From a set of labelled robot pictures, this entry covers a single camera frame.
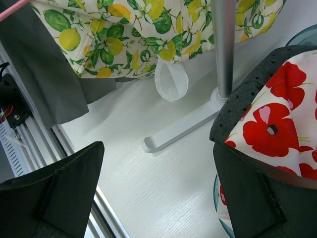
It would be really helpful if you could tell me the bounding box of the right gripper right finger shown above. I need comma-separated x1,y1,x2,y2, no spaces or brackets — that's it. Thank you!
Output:
213,143,317,238

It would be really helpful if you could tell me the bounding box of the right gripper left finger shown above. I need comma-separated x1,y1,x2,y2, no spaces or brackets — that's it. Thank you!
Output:
0,141,105,238

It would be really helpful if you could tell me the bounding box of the red poppy white skirt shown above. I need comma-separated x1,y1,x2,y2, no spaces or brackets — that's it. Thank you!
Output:
219,49,317,224

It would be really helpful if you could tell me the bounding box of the dark grey dotted skirt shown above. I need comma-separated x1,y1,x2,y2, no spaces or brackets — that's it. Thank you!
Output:
210,45,317,142

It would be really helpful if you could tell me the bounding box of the plain grey skirt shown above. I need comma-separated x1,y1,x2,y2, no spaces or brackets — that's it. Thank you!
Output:
0,2,117,129

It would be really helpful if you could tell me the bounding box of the lemon print skirt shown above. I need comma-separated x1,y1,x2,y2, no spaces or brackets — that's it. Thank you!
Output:
28,0,288,102

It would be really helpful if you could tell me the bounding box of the blue plastic basket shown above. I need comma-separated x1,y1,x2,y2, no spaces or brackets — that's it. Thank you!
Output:
214,26,317,238

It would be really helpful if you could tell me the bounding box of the clothes rack silver white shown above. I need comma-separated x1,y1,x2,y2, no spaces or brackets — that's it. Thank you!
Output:
142,0,236,153

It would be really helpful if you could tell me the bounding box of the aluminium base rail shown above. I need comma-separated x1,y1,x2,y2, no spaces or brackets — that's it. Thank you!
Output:
0,46,130,238

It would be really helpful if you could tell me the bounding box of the white slotted cable duct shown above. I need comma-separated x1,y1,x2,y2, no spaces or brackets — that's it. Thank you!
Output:
0,120,30,177

